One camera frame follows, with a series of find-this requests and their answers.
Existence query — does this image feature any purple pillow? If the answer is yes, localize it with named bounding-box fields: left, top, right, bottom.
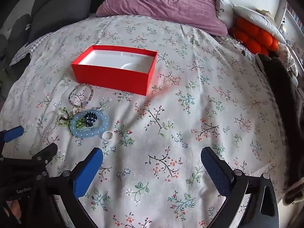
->
left=96, top=0, right=230, bottom=37

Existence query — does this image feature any person's left hand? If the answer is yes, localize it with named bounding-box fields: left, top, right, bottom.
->
left=0, top=199, right=26, bottom=228

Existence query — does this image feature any large grey cushion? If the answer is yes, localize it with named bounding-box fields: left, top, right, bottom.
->
left=28, top=0, right=93, bottom=44

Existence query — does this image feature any dark brown blanket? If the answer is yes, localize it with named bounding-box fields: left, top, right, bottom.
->
left=255, top=52, right=304, bottom=205

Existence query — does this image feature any pearl bead ring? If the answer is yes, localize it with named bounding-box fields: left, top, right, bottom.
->
left=101, top=130, right=115, bottom=141

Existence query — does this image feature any white quilted cushion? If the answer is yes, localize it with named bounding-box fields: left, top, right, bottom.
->
left=234, top=5, right=288, bottom=44

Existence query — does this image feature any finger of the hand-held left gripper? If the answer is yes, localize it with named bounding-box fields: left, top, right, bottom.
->
left=0, top=126, right=24, bottom=148
left=0, top=142, right=59, bottom=179

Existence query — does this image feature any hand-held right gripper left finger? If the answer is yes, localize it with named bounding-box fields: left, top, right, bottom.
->
left=45, top=147, right=104, bottom=228

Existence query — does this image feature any green bead bracelet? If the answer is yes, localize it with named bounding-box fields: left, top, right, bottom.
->
left=58, top=108, right=77, bottom=130

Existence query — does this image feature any spotted plush cloth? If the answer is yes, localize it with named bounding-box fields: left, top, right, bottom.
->
left=277, top=45, right=299, bottom=74

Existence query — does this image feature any orange knitted cushion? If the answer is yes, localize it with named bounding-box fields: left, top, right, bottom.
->
left=229, top=17, right=280, bottom=55

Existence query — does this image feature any white bookshelf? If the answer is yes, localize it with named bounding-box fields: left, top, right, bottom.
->
left=275, top=0, right=304, bottom=48

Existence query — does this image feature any white printed cushion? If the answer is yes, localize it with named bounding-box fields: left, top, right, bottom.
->
left=212, top=0, right=236, bottom=28

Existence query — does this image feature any light blue bead bracelet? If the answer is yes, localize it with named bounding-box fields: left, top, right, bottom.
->
left=70, top=110, right=108, bottom=139

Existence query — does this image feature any clear bead bracelet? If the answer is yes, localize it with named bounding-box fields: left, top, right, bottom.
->
left=38, top=110, right=60, bottom=138

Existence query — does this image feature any checked bed sheet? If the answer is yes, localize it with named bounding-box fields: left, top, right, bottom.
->
left=9, top=32, right=53, bottom=66

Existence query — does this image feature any colourful bead bracelet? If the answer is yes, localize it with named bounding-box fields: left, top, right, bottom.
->
left=68, top=83, right=94, bottom=107

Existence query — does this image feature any red cardboard box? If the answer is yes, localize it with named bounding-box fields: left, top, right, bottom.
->
left=71, top=45, right=158, bottom=96

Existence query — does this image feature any floral bedspread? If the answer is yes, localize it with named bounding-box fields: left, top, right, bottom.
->
left=0, top=14, right=298, bottom=228

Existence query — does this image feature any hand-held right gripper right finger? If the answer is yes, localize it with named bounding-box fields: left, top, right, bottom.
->
left=201, top=146, right=280, bottom=228

